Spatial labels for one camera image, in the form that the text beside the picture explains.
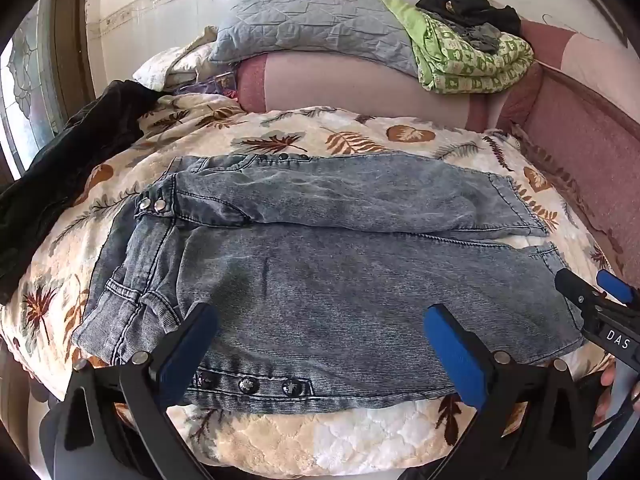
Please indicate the pink upholstered side rail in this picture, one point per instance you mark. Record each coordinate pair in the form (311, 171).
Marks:
(585, 125)

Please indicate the person's right hand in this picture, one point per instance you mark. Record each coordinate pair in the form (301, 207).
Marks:
(606, 379)

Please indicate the leaf print blanket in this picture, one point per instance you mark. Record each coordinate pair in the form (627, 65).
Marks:
(380, 132)

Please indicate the black garment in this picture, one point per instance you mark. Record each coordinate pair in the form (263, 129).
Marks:
(475, 7)

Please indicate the pink upholstered cushion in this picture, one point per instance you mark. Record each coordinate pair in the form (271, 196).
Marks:
(350, 85)

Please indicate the purple cloth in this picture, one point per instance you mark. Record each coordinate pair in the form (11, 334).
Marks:
(210, 85)

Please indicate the white crumpled cloth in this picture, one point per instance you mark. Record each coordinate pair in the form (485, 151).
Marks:
(170, 65)

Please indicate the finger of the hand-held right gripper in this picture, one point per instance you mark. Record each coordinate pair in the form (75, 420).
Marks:
(616, 286)
(575, 292)

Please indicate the small grey cloth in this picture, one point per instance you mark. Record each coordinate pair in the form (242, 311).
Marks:
(481, 36)

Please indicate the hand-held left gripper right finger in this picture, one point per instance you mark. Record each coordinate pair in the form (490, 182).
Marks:
(456, 355)

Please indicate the stained glass wooden window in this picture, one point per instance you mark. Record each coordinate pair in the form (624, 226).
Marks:
(27, 90)

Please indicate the grey quilted pillow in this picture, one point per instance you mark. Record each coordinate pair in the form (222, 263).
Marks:
(310, 20)

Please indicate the grey denim pants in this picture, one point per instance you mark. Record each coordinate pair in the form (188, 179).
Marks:
(320, 285)

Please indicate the green patterned cloth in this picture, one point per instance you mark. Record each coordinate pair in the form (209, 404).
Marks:
(465, 67)

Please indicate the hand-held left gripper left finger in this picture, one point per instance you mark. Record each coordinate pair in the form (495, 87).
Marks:
(189, 347)

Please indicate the dark jacket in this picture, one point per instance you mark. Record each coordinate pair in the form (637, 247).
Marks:
(75, 160)

